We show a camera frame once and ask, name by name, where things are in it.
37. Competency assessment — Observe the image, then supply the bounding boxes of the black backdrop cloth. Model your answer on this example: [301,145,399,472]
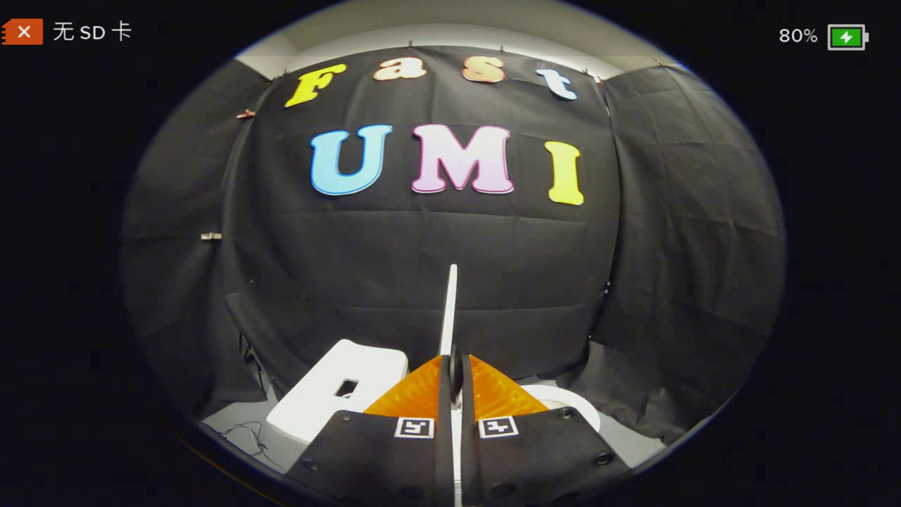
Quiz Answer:
[120,46,787,451]

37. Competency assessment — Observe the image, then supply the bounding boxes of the thin black cable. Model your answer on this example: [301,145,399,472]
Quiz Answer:
[218,420,272,456]

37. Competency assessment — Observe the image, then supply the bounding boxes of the white toilet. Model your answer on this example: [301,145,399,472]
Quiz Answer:
[265,339,603,467]

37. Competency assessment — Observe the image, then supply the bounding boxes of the white toilet seat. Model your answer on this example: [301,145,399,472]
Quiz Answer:
[521,384,603,434]

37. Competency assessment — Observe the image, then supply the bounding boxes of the white toilet lid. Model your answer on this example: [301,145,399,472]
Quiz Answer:
[439,264,464,507]

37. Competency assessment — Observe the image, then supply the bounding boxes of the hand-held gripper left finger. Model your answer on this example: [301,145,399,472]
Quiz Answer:
[282,354,455,507]

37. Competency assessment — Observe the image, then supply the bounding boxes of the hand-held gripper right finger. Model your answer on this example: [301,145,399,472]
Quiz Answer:
[460,354,632,507]

